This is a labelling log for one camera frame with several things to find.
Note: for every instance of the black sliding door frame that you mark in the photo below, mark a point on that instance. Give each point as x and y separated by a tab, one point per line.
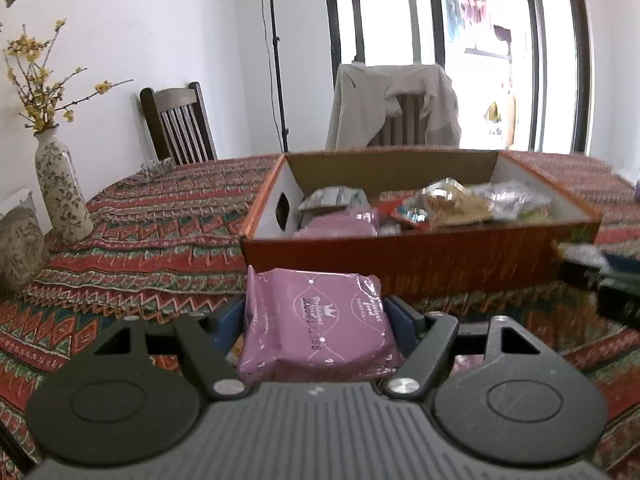
580	60

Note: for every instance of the jacket-draped wooden chair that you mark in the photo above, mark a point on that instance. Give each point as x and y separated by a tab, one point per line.
400	122

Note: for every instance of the green-white snack packet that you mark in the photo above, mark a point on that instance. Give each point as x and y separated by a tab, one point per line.
537	216

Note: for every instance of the grey-white snack packet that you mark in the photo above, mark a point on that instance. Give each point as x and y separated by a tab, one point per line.
332	200

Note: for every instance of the orange snack packet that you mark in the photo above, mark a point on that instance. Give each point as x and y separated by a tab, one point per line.
405	215

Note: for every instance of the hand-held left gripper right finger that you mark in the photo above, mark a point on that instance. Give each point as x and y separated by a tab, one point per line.
407	325

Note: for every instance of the white snack packet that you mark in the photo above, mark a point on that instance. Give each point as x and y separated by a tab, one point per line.
582	252

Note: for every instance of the hanging dark cloth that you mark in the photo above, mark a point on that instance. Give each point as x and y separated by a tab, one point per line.
502	33

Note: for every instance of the yellow flower branches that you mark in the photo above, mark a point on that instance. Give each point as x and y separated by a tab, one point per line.
40	85

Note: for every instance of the floral ceramic vase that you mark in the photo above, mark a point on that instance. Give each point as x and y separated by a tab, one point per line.
62	190

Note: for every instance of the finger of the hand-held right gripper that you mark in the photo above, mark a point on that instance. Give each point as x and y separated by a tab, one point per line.
582	272
622	265

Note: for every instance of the pink snack packet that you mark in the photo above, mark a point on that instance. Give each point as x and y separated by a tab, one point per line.
320	320
335	224

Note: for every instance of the black light stand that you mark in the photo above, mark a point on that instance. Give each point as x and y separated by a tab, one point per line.
277	60

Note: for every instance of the beige jacket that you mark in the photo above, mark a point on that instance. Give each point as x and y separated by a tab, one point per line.
360	105

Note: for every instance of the brown balcony cabinet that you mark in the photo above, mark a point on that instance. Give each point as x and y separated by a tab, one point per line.
507	122

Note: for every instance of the yellow cracker packet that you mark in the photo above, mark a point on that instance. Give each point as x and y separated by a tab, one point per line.
457	212

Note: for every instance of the orange cardboard box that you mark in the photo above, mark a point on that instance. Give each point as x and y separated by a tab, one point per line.
425	265

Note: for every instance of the pile of snack packets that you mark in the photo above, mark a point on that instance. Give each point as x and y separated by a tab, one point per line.
510	200

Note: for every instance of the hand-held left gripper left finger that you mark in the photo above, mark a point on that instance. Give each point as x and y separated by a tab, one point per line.
227	322

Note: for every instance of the small patterned box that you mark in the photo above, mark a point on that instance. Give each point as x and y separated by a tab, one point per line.
157	166

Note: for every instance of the dark wooden chair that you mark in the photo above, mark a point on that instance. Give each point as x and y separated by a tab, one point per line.
180	125

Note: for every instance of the yellow balcony item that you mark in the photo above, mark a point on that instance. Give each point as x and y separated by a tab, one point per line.
494	112

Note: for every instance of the hanging blue garment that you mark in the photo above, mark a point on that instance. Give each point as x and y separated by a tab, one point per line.
452	0

